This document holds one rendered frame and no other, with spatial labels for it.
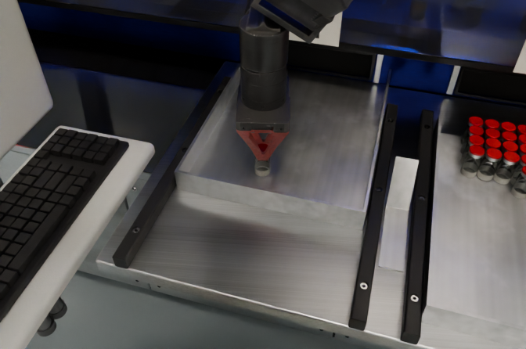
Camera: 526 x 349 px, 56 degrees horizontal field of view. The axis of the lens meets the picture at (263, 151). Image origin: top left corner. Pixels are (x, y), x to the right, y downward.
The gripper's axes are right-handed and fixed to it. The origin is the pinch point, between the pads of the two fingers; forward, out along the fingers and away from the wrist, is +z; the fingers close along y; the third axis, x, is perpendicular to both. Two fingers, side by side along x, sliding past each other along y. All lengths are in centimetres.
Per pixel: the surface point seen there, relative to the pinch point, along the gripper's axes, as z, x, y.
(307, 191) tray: 4.1, -6.3, -3.8
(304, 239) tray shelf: 4.2, -5.7, -12.0
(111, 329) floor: 93, 45, 20
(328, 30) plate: -9.1, -9.4, 17.6
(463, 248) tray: 3.8, -25.5, -12.9
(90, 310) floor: 93, 53, 26
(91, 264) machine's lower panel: 79, 52, 33
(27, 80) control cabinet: 3.6, 42.1, 20.2
